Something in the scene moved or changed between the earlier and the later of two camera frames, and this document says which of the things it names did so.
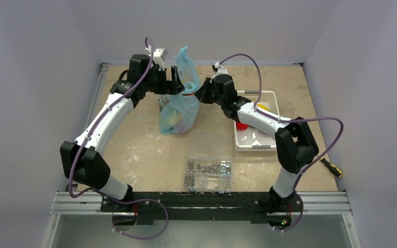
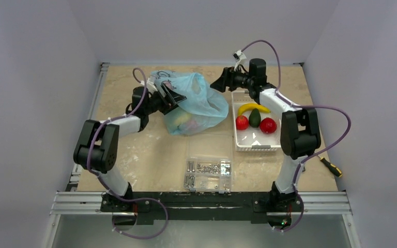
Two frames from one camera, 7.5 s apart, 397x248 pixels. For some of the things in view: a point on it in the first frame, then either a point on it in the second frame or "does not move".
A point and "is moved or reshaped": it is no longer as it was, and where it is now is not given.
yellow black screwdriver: x=334 y=169 does not move
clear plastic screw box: x=209 y=163 does not move
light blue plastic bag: x=179 y=112 is moved or reshaped
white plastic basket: x=253 y=139 does not move
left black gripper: x=173 y=86 to x=173 y=98
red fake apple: x=240 y=126 does not move
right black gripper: x=209 y=92 to x=228 y=79
